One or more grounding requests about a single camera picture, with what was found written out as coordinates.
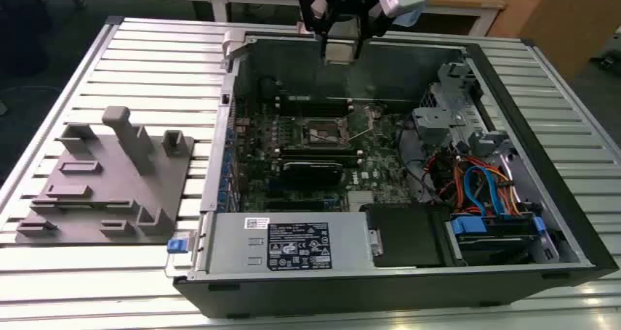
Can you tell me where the grey parts rack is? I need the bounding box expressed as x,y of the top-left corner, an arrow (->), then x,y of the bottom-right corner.
13,105 -> 196,244

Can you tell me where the black plastic drive cover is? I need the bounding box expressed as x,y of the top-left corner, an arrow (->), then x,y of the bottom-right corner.
361,203 -> 462,269

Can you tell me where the grey case latch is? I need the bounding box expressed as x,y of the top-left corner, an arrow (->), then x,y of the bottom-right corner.
222,31 -> 250,61

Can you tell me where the metal socket cover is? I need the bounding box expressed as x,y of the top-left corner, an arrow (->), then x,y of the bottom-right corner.
342,103 -> 385,143

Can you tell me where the silver CPU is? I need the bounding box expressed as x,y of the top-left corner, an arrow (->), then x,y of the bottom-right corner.
324,38 -> 358,65

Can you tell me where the black wire bundle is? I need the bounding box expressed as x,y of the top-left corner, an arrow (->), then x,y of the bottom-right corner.
395,118 -> 457,204

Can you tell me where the silver power supply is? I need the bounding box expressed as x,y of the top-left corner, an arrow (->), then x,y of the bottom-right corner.
191,212 -> 378,275

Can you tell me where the green motherboard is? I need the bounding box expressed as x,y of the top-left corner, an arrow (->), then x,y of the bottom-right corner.
231,99 -> 425,214

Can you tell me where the wooden cabinet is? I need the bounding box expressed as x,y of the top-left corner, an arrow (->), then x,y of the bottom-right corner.
487,0 -> 621,82

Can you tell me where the blue wire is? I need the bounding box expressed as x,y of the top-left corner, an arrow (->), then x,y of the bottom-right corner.
463,166 -> 510,220

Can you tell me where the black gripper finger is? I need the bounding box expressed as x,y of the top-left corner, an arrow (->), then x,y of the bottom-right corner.
296,0 -> 340,60
353,2 -> 393,60

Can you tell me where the orange wire bundle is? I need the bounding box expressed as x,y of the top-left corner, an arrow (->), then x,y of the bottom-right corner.
435,155 -> 533,218

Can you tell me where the black PC case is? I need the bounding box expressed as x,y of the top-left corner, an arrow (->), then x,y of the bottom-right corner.
172,30 -> 620,318

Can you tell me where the metal drive cage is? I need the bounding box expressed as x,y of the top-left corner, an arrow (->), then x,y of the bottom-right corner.
410,63 -> 517,164

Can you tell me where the CPU socket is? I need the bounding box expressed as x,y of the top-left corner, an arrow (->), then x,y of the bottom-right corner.
299,116 -> 353,150

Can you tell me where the black rating label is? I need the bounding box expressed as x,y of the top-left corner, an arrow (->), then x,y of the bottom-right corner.
268,221 -> 335,272

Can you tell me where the hard disk in blue carrier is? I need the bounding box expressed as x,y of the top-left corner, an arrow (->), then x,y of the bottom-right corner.
449,213 -> 545,266

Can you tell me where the black graphics card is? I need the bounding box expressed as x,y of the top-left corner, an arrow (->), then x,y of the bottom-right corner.
282,160 -> 344,186

